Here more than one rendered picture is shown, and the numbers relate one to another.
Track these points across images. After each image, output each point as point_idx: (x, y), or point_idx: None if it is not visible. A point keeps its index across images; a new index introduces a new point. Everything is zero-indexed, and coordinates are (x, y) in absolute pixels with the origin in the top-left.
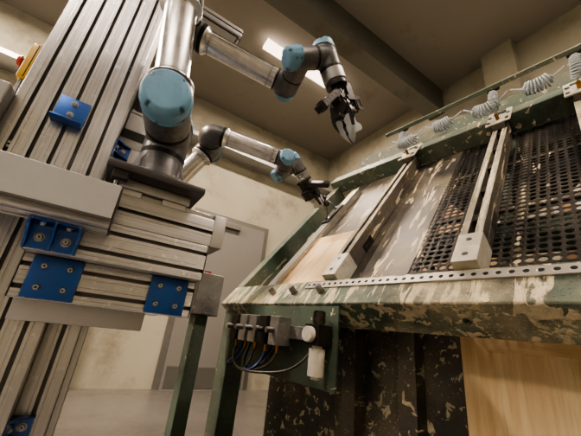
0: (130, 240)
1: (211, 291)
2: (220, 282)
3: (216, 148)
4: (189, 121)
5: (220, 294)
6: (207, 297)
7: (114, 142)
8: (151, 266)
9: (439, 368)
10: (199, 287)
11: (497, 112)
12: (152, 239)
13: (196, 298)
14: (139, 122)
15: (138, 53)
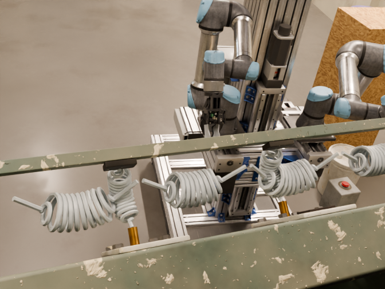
0: (204, 151)
1: (330, 199)
2: (338, 197)
3: (357, 66)
4: (202, 105)
5: (336, 206)
6: (327, 201)
7: (243, 89)
8: (205, 164)
9: None
10: (325, 190)
11: (278, 202)
12: (207, 153)
13: (322, 196)
14: (266, 67)
15: (255, 24)
